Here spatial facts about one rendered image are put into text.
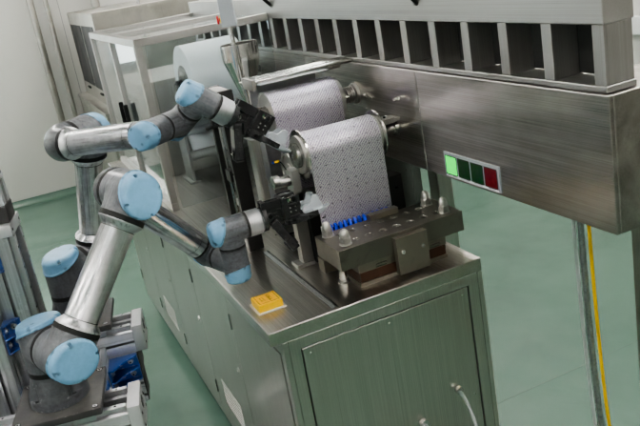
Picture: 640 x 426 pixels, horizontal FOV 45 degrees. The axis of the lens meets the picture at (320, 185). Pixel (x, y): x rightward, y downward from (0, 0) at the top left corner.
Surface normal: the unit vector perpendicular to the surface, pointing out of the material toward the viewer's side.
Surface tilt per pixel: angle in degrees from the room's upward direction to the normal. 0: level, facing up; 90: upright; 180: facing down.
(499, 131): 90
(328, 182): 90
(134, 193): 84
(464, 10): 90
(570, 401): 0
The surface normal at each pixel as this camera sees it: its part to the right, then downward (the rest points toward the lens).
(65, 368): 0.61, 0.23
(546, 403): -0.17, -0.94
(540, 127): -0.90, 0.27
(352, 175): 0.40, 0.20
